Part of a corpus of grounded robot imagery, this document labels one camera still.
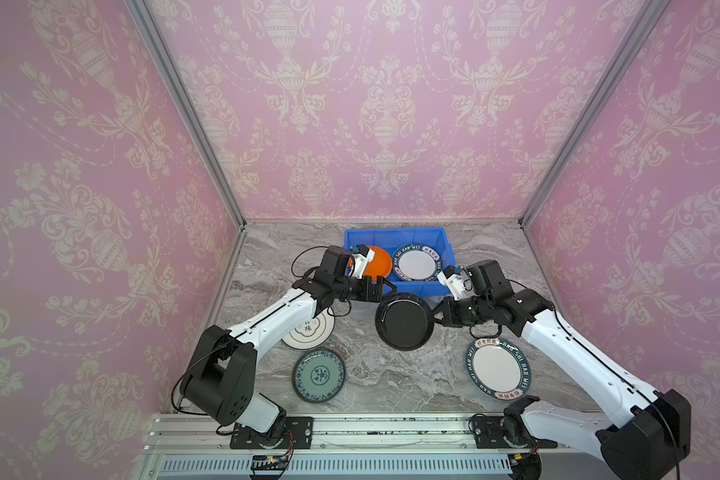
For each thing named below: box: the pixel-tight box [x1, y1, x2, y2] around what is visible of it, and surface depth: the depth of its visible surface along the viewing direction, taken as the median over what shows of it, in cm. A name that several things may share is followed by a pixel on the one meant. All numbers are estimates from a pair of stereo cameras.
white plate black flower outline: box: [281, 307, 336, 350], surface depth 92 cm
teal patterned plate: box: [292, 348, 346, 404], surface depth 85 cm
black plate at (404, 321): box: [375, 292, 434, 351], surface depth 76 cm
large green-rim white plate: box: [465, 338, 532, 401], surface depth 85 cm
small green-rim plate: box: [392, 243, 443, 282], surface depth 109 cm
